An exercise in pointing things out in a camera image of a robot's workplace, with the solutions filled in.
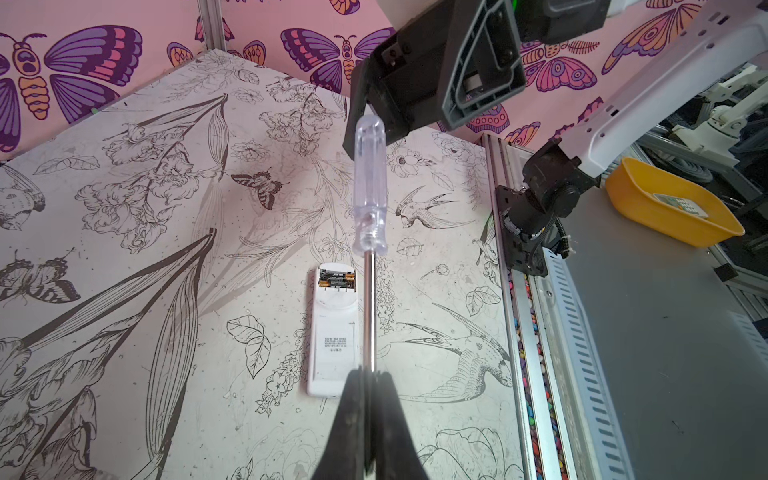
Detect white AC remote control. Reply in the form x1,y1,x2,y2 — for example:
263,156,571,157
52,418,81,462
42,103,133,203
307,263,360,398

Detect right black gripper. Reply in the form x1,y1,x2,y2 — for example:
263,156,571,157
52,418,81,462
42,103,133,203
343,0,611,157

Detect batteries in remote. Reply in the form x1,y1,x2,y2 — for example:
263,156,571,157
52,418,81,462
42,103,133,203
317,269,356,290

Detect aluminium front rail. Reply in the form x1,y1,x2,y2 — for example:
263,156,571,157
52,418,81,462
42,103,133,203
479,131,637,480

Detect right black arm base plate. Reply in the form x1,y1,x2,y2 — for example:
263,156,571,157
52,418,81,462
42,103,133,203
495,185,571,277

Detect yellow plastic bin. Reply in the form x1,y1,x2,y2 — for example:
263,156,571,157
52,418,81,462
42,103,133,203
605,157,745,248

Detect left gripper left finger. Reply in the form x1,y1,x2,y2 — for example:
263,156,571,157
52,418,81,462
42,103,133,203
311,368,369,480

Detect clear handle screwdriver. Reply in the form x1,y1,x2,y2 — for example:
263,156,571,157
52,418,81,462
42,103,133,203
353,115,387,372

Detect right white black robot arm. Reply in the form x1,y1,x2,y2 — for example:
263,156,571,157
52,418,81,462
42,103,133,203
343,1,767,276

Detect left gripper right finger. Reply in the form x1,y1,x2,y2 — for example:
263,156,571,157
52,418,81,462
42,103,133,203
368,372,428,479

